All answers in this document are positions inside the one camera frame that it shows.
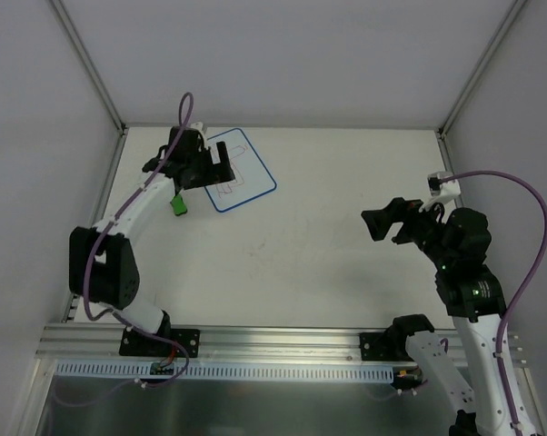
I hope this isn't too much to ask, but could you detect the aluminium corner frame post right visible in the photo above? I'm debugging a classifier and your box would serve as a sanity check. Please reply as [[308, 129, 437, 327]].
[[438, 0, 529, 138]]

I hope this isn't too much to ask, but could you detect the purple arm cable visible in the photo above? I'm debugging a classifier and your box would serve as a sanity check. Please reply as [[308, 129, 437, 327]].
[[363, 170, 547, 431], [48, 92, 207, 408]]

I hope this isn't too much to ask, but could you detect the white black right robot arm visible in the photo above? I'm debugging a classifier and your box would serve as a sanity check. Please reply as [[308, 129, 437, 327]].
[[361, 197, 538, 435]]

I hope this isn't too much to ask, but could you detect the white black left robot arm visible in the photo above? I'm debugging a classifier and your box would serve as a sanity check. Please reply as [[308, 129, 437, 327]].
[[69, 123, 234, 355]]

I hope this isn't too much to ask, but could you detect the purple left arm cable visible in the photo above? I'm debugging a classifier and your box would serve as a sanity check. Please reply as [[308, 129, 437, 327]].
[[48, 92, 207, 408]]

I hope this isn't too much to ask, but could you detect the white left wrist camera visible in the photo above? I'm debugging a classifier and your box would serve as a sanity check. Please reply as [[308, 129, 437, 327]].
[[190, 122, 207, 136]]

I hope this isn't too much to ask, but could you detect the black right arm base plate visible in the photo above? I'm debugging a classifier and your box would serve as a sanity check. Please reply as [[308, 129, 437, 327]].
[[358, 331, 412, 362]]

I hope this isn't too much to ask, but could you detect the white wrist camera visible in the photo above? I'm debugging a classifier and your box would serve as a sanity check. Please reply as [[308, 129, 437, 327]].
[[190, 122, 207, 136], [420, 172, 461, 212]]

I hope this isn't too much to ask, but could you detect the blue-framed small whiteboard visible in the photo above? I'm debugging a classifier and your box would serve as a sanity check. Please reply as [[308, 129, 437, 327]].
[[205, 128, 277, 213]]

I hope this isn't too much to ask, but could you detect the white slotted cable duct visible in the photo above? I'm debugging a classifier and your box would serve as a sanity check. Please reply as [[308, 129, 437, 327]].
[[55, 360, 394, 384]]

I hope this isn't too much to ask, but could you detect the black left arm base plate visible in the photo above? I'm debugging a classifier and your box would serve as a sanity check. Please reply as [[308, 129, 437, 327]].
[[118, 328, 201, 359]]

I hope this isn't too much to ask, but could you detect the aluminium corner frame post left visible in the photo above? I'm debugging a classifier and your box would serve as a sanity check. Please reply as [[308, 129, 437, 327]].
[[47, 0, 126, 134]]

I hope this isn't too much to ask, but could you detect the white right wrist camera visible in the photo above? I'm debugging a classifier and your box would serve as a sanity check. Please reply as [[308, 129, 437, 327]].
[[420, 172, 461, 212]]

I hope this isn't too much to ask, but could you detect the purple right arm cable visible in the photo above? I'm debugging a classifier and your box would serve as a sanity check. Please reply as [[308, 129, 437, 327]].
[[363, 170, 547, 431]]

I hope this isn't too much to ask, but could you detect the aluminium front rail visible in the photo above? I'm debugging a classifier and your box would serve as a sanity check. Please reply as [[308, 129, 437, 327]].
[[35, 321, 529, 367]]

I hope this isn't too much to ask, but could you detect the green whiteboard eraser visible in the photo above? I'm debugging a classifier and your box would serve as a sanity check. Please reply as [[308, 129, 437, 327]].
[[170, 194, 188, 216]]

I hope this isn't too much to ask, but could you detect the aluminium corner frame post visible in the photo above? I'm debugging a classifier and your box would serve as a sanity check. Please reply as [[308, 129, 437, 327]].
[[47, 0, 126, 134], [438, 0, 529, 138]]

